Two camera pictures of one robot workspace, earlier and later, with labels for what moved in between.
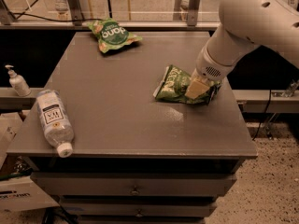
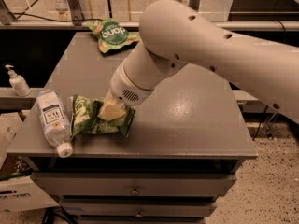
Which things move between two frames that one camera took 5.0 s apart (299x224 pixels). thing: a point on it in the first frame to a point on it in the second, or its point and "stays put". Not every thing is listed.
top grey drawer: x=130 y=184 stays put
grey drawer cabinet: x=136 y=160 stays put
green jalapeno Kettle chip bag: x=174 y=85 to x=85 y=118
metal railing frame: x=74 y=16 stays put
